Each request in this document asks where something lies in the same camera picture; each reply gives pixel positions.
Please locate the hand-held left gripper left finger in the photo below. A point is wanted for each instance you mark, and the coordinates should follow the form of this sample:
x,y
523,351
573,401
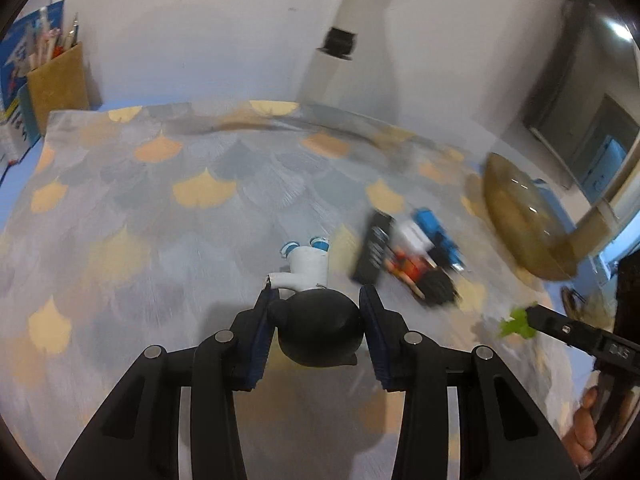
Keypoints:
x,y
252,355

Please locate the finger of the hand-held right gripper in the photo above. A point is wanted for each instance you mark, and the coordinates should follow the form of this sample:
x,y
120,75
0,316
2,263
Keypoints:
x,y
565,331

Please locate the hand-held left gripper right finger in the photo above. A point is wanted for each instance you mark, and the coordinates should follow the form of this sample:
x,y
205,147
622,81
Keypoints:
x,y
382,350

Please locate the green translucent toy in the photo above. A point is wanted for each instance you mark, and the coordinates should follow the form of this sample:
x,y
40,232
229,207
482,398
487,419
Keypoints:
x,y
516,324

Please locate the black-headed white figurine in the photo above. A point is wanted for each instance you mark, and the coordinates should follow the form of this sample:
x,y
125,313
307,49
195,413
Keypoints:
x,y
320,332

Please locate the amber ribbed glass bowl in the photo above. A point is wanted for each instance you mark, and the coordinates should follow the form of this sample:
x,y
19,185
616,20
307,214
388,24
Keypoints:
x,y
525,210

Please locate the person's right hand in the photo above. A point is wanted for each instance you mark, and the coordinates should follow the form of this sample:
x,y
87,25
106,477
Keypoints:
x,y
584,430

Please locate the small brown object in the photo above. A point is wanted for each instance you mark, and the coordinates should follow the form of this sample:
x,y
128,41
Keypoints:
x,y
585,302

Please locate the red figurine with black hair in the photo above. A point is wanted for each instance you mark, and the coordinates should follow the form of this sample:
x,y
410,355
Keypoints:
x,y
425,280

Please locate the flat black box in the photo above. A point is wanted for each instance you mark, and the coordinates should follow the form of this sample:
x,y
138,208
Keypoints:
x,y
372,250

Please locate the blue rectangular device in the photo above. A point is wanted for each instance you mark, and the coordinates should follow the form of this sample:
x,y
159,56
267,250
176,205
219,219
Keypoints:
x,y
442,242

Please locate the fan-patterned table mat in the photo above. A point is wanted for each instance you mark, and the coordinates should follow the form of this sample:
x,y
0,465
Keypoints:
x,y
175,240

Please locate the dark monitor screen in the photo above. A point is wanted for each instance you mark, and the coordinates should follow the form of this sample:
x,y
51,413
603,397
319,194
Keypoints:
x,y
600,125

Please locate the brown cork pen holder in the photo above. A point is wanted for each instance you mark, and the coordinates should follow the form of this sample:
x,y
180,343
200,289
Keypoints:
x,y
57,85

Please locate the white pipe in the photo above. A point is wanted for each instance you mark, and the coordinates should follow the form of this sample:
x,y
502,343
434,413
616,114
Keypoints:
x,y
345,5

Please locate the row of books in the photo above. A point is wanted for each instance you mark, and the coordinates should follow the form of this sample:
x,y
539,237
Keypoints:
x,y
15,75

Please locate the bunch of pens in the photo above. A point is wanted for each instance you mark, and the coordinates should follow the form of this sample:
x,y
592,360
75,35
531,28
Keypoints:
x,y
50,40

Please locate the black wall socket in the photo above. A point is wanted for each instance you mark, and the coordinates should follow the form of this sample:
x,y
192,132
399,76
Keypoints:
x,y
339,42

